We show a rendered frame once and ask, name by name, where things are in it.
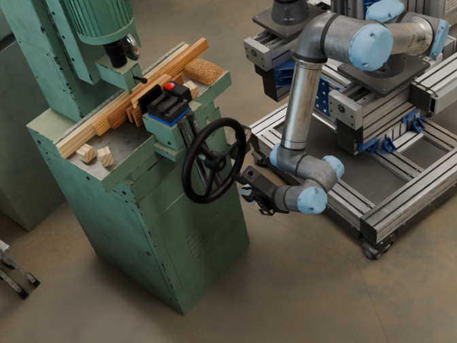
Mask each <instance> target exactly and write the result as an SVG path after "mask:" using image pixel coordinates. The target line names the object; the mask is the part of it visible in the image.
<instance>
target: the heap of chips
mask: <svg viewBox="0 0 457 343"><path fill-rule="evenodd" d="M224 72H226V70H223V69H220V68H219V66H217V65H215V64H213V63H210V62H208V61H205V60H203V59H195V60H193V61H191V62H190V63H189V64H187V66H186V67H185V69H184V71H182V72H181V74H182V75H184V76H187V77H189V78H192V79H194V80H197V81H200V82H202V83H204V84H207V85H210V84H212V83H213V82H214V81H215V80H217V79H218V78H219V77H220V76H221V75H222V74H223V73H224Z"/></svg>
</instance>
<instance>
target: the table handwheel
mask: <svg viewBox="0 0 457 343"><path fill-rule="evenodd" d="M221 127H231V128H233V129H234V130H235V132H236V134H237V141H236V142H235V143H233V144H232V145H231V146H230V147H228V148H227V149H226V150H225V151H224V152H222V153H219V152H217V151H215V150H213V151H211V152H208V151H207V150H206V149H204V147H202V144H203V142H204V141H205V140H206V139H207V138H208V137H209V136H210V135H211V134H212V133H213V132H214V131H215V130H217V129H219V128H221ZM246 145H247V142H246V133H245V131H244V129H243V127H242V125H241V124H240V123H239V122H238V121H237V120H235V119H233V118H228V117H224V118H219V119H217V120H214V121H212V122H211V123H209V124H208V125H207V126H205V127H204V128H203V129H202V130H201V131H200V132H199V134H198V135H197V136H196V137H195V139H194V140H193V142H192V144H191V145H190V148H189V149H188V152H187V154H186V157H185V159H184V164H183V168H182V186H183V190H184V192H185V194H186V196H187V198H189V200H191V201H192V202H194V203H197V204H207V203H211V202H213V201H215V200H217V199H218V198H219V197H221V196H222V195H223V194H225V193H226V192H227V191H228V189H229V188H230V187H231V185H232V184H233V183H234V181H235V180H234V179H232V178H231V176H232V175H233V174H237V175H238V174H239V172H240V170H241V167H242V165H243V162H244V159H245V155H246ZM236 147H238V150H237V156H236V159H235V163H234V165H233V168H232V170H231V172H230V174H229V175H228V176H227V178H226V180H225V181H224V182H223V183H222V184H221V185H220V186H219V187H218V188H217V189H216V190H215V191H213V192H212V193H211V188H212V184H213V181H214V177H215V174H216V173H218V172H221V171H222V170H223V169H224V168H225V166H226V156H227V155H228V154H229V153H230V152H231V151H233V150H234V149H235V148H236ZM197 153H198V154H199V155H198V157H199V160H201V161H203V162H205V166H206V168H208V169H210V174H209V180H208V183H207V188H206V191H205V195H198V194H196V193H195V192H194V190H193V188H192V184H191V171H192V166H193V163H194V159H195V157H196V155H197Z"/></svg>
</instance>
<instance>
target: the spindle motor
mask: <svg viewBox="0 0 457 343"><path fill-rule="evenodd" d="M64 1H65V4H66V6H67V9H68V11H69V14H70V16H71V19H72V21H73V24H74V26H75V29H76V31H77V34H78V37H79V38H80V40H81V41H82V42H84V43H85V44H90V45H102V44H109V43H112V42H115V41H117V40H119V39H122V38H123V37H125V36H126V35H128V34H129V33H130V32H131V31H132V30H133V29H134V27H135V25H136V19H135V15H134V13H133V9H132V7H131V2H130V0H64Z"/></svg>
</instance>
